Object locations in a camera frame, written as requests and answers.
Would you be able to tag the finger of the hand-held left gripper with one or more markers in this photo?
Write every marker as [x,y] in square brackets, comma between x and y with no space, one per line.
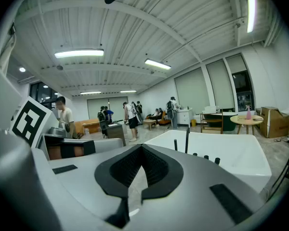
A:
[106,145]

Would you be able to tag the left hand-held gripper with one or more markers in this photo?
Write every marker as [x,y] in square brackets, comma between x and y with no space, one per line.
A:
[30,121]

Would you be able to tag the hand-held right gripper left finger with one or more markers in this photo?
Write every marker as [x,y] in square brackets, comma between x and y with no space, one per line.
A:
[82,182]

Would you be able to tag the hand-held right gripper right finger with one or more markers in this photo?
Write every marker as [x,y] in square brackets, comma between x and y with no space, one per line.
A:
[195,189]

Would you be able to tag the white bathtub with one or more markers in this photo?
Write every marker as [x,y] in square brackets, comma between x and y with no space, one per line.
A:
[231,153]

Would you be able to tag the dark wooden desk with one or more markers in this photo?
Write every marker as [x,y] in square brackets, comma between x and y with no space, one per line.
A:
[115,132]

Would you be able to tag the wooden bench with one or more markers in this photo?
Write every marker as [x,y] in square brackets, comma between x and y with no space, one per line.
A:
[90,125]

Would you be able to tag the gray round appliance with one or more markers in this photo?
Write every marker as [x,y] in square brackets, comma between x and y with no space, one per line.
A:
[59,130]

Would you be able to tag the pale roller blind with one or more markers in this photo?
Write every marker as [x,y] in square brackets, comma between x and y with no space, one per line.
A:
[106,107]
[220,85]
[236,64]
[191,91]

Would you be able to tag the wooden coffee table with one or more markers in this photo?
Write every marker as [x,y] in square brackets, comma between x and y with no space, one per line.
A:
[149,122]

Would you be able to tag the long ceiling lamp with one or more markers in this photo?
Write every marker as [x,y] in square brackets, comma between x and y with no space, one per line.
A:
[157,64]
[79,53]
[251,13]
[128,91]
[90,93]

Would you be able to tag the orange sofa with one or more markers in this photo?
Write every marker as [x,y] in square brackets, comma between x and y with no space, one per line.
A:
[163,120]

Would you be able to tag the wooden rack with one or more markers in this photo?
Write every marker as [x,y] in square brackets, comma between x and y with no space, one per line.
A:
[212,126]

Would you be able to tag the yellow bin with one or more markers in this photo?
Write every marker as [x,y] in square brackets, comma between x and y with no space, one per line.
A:
[193,122]

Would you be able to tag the white drawer cabinet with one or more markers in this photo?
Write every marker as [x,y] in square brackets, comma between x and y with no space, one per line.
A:
[185,117]

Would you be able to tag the round wooden table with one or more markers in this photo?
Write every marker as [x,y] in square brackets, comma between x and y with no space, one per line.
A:
[245,120]

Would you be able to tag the pink spray bottle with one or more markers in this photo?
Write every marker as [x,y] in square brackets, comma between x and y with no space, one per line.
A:
[248,113]

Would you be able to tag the flat slipper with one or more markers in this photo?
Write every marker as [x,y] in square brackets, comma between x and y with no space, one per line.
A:
[278,140]
[287,139]

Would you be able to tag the cardboard box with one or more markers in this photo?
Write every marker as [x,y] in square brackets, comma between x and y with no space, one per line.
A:
[274,124]

